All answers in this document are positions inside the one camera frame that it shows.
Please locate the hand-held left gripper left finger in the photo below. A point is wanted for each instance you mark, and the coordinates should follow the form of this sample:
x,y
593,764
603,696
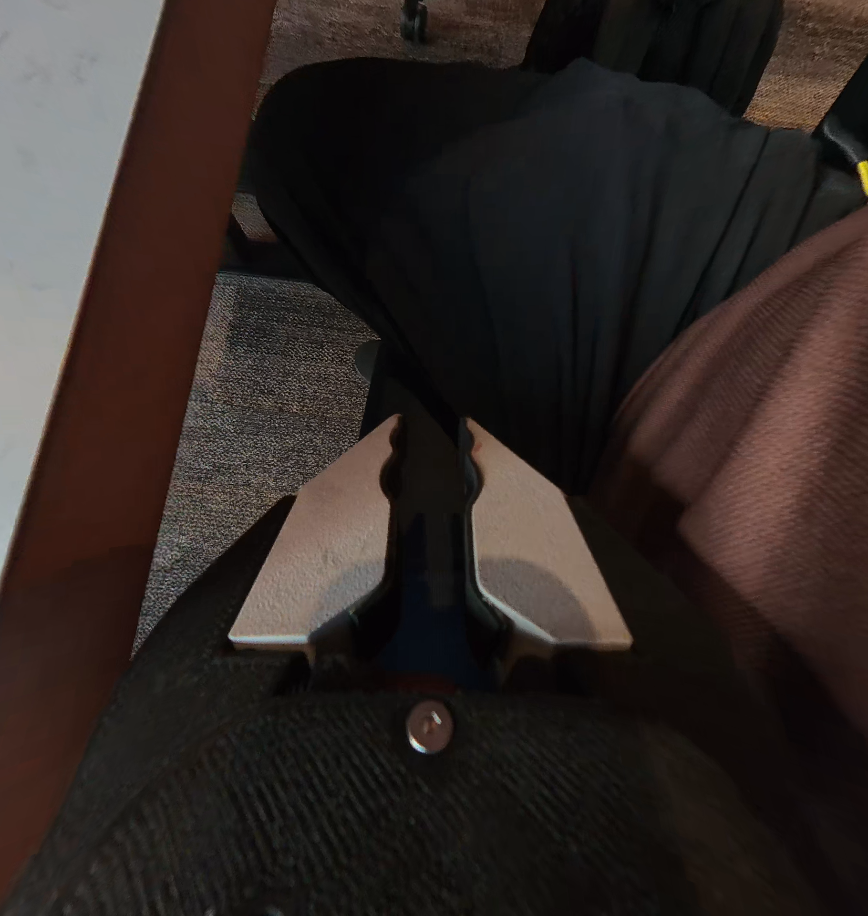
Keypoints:
x,y
319,565

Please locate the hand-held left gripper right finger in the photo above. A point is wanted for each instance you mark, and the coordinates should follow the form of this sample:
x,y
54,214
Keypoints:
x,y
541,544

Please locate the grey desk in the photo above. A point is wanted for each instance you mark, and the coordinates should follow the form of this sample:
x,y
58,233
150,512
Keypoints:
x,y
33,215

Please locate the person's legs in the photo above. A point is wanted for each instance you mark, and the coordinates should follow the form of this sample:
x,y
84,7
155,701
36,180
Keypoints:
x,y
513,250

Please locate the black backpack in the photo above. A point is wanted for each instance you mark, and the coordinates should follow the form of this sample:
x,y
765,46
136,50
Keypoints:
x,y
656,43

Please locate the black swivel chair with casters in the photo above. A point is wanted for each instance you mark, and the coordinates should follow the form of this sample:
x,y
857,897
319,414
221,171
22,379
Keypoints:
x,y
414,21

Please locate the black desk frame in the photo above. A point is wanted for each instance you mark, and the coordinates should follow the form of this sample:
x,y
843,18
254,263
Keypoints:
x,y
262,250

